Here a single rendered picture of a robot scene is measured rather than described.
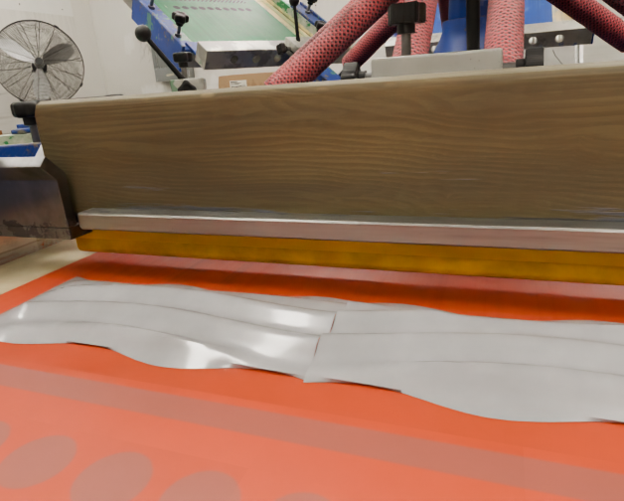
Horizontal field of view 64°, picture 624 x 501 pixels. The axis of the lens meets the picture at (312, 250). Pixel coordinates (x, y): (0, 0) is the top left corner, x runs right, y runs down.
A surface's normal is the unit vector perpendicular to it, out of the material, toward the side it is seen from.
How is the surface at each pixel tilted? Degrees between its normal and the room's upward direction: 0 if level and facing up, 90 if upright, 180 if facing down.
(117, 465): 0
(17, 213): 90
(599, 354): 33
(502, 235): 90
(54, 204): 90
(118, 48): 90
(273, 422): 0
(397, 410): 0
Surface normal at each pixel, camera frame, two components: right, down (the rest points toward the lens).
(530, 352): -0.19, -0.65
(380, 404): -0.07, -0.94
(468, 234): -0.34, 0.33
